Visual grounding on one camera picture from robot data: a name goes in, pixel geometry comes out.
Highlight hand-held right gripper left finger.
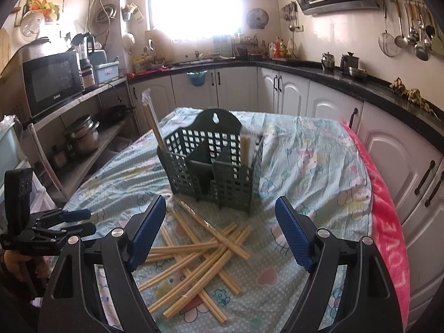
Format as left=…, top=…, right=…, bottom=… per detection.
left=37, top=194, right=167, bottom=333

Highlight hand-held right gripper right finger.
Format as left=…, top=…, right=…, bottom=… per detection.
left=275, top=196, right=405, bottom=333

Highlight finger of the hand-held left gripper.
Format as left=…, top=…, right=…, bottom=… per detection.
left=29, top=208, right=92, bottom=228
left=21, top=223, right=97, bottom=250

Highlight pile of wooden chopsticks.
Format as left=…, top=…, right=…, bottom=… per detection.
left=139, top=197, right=252, bottom=323

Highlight dark green chopstick holder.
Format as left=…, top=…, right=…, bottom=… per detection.
left=157, top=107, right=265, bottom=214

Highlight person's left hand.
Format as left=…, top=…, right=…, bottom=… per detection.
left=0, top=250, right=33, bottom=283

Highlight printed cartoon blanket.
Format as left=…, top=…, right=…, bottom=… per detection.
left=64, top=107, right=373, bottom=333

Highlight stacked metal pots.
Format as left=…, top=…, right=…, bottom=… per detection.
left=63, top=114, right=101, bottom=155

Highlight pink lettered towel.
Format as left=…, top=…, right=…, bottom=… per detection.
left=342, top=120, right=412, bottom=323

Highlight plastic wrapped chopstick pair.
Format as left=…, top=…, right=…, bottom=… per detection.
left=142, top=89, right=168, bottom=153
left=241, top=123, right=264, bottom=181

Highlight black microwave oven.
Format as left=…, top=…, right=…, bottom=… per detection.
left=21, top=50, right=85, bottom=118

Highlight metal shelf rack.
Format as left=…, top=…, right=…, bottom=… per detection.
left=21, top=76, right=139, bottom=202

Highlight light blue plastic box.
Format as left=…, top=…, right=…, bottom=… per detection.
left=93, top=60, right=120, bottom=84

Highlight white kitchen cabinets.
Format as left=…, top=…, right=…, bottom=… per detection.
left=128, top=64, right=444, bottom=320

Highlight blue hanging bin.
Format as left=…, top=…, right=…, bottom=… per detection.
left=186, top=70, right=208, bottom=87

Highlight black blender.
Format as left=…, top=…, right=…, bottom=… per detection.
left=71, top=32, right=98, bottom=89

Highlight black kitchen countertop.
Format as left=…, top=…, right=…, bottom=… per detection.
left=127, top=57, right=444, bottom=143

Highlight white round plastic cover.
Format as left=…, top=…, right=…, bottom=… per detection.
left=20, top=10, right=46, bottom=42

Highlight small metal kettle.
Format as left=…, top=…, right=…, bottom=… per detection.
left=321, top=51, right=336, bottom=72

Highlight dark lidded pot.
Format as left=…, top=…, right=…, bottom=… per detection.
left=339, top=51, right=359, bottom=73

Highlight brown ginger roots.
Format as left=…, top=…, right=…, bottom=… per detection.
left=388, top=77, right=434, bottom=113

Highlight beige cutting board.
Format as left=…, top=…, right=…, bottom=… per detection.
left=145, top=29, right=172, bottom=66

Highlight cluster of oil bottles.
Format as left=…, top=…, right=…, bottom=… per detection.
left=269, top=36, right=295, bottom=59

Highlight dark spice rack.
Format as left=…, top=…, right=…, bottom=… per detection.
left=233, top=34, right=268, bottom=59

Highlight small blue drawer organizer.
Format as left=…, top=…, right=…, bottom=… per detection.
left=212, top=35, right=234, bottom=58

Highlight bright kitchen window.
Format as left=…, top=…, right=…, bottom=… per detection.
left=147, top=0, right=243, bottom=40

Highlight row of hanging kitchen tools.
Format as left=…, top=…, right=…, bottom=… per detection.
left=388, top=0, right=444, bottom=61

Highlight fruit wall poster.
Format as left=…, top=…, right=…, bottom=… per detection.
left=21, top=0, right=65, bottom=25

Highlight coiled grey hose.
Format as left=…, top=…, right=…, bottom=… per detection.
left=96, top=3, right=118, bottom=23

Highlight wall-mounted caddy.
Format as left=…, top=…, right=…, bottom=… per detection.
left=122, top=3, right=144, bottom=21

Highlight hanging wire strainer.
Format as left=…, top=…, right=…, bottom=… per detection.
left=378, top=0, right=399, bottom=57

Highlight dark round wall fan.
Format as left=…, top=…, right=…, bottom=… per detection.
left=246, top=8, right=269, bottom=29

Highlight wall rack of small tools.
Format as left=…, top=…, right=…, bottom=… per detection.
left=281, top=2, right=299, bottom=21

